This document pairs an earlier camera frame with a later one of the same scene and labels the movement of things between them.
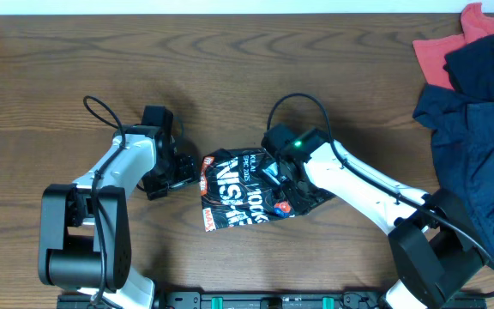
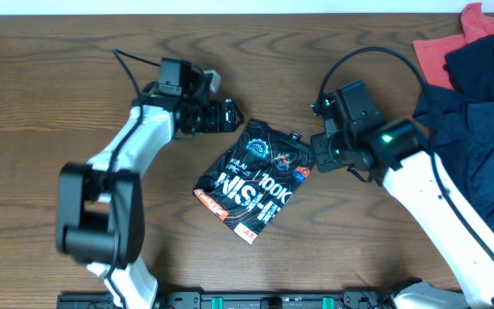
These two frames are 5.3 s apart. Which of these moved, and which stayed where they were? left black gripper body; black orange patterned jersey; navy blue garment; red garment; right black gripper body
Moved: black orange patterned jersey; left black gripper body; right black gripper body
Stayed: red garment; navy blue garment
